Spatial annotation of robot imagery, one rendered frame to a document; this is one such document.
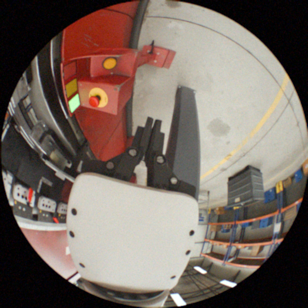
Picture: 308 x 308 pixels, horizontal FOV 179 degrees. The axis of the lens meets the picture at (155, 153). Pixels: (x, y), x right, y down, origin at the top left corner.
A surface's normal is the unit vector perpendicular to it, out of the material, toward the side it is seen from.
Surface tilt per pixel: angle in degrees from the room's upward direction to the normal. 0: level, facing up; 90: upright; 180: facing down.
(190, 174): 90
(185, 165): 90
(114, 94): 0
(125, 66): 0
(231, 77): 0
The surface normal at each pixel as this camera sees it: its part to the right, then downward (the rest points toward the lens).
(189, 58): -0.22, 0.82
